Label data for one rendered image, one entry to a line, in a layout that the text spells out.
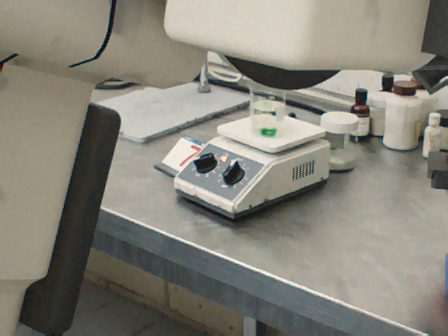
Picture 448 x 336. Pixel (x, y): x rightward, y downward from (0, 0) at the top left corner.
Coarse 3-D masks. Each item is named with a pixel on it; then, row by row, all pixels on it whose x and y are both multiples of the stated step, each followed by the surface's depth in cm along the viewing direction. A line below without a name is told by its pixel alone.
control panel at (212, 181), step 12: (216, 156) 134; (228, 156) 134; (240, 156) 133; (192, 168) 134; (216, 168) 133; (252, 168) 130; (192, 180) 133; (204, 180) 132; (216, 180) 131; (240, 180) 129; (216, 192) 129; (228, 192) 128
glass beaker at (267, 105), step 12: (252, 84) 134; (252, 96) 132; (264, 96) 131; (276, 96) 131; (252, 108) 133; (264, 108) 132; (276, 108) 132; (252, 120) 134; (264, 120) 132; (276, 120) 133; (252, 132) 134; (264, 132) 133; (276, 132) 133
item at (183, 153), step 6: (180, 144) 147; (186, 144) 146; (192, 144) 145; (174, 150) 147; (180, 150) 146; (186, 150) 145; (192, 150) 145; (198, 150) 144; (168, 156) 146; (174, 156) 146; (180, 156) 145; (186, 156) 144; (192, 156) 144; (174, 162) 145; (180, 162) 144; (186, 162) 144
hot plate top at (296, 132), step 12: (240, 120) 140; (288, 120) 141; (228, 132) 135; (240, 132) 135; (288, 132) 136; (300, 132) 136; (312, 132) 136; (324, 132) 137; (252, 144) 132; (264, 144) 131; (276, 144) 131; (288, 144) 132
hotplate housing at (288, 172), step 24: (216, 144) 136; (240, 144) 136; (312, 144) 137; (264, 168) 130; (288, 168) 133; (312, 168) 137; (192, 192) 132; (240, 192) 128; (264, 192) 130; (288, 192) 134; (240, 216) 129
